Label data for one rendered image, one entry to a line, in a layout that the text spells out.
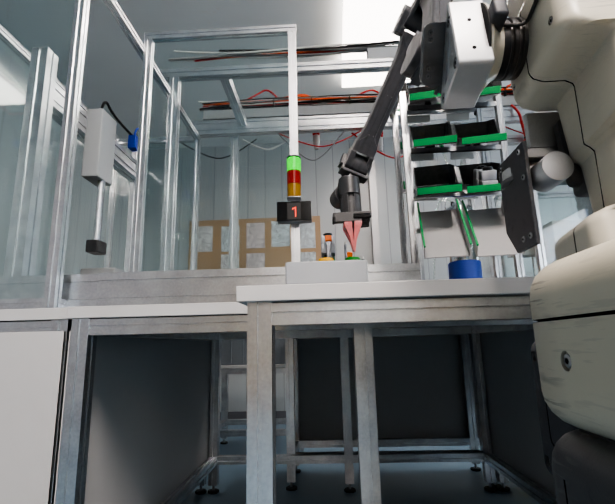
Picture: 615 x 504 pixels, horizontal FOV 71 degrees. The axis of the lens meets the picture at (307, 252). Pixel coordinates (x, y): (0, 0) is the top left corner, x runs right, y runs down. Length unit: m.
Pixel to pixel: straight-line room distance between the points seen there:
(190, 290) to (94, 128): 1.01
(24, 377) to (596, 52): 1.34
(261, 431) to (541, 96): 0.70
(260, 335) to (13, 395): 0.75
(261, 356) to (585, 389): 0.58
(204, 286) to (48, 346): 0.42
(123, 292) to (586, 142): 1.10
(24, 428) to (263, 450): 0.71
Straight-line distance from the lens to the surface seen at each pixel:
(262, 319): 0.80
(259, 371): 0.81
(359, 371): 1.09
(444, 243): 1.36
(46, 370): 1.31
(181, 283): 1.23
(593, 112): 0.69
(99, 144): 1.99
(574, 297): 0.32
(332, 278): 1.09
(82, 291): 1.36
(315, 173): 5.09
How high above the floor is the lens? 0.75
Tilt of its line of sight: 12 degrees up
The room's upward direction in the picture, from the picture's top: 1 degrees counter-clockwise
